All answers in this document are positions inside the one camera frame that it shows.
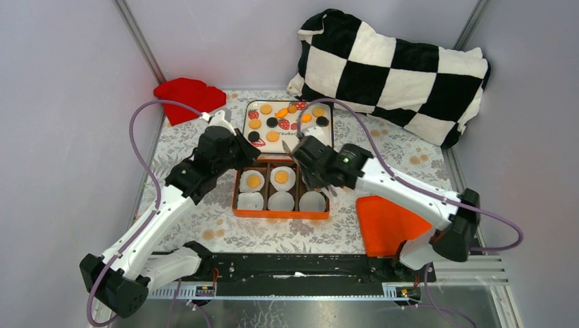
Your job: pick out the orange cookie tin box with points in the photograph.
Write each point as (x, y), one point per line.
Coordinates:
(265, 166)

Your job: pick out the orange fish shaped cookie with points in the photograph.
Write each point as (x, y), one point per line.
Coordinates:
(306, 118)
(281, 113)

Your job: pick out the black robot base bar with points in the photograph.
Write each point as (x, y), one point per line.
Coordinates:
(303, 275)

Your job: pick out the white paper cupcake liner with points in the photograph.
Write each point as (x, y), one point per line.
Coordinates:
(250, 201)
(243, 187)
(289, 184)
(312, 202)
(281, 201)

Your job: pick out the orange tin lid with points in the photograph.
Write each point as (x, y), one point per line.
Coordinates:
(385, 225)

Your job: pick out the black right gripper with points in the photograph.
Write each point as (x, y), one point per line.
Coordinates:
(312, 182)

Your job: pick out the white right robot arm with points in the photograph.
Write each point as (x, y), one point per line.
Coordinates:
(453, 222)

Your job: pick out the strawberry print white tray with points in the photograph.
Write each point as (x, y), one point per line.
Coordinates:
(287, 127)

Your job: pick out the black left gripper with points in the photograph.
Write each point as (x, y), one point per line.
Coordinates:
(250, 154)

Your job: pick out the checkered black white blanket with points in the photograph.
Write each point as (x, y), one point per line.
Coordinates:
(427, 90)

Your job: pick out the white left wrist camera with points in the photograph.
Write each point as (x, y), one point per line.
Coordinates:
(222, 118)

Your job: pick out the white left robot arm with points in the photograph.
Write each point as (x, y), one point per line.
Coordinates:
(118, 277)

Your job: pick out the round yellow biscuit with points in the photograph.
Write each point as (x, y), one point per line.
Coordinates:
(272, 136)
(281, 177)
(253, 181)
(266, 109)
(255, 124)
(318, 112)

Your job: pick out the black sandwich cookie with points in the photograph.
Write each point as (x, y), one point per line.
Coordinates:
(253, 136)
(322, 121)
(272, 122)

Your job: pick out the metal serving tongs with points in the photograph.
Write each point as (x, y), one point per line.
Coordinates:
(289, 148)

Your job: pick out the red cloth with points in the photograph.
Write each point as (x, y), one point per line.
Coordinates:
(191, 92)

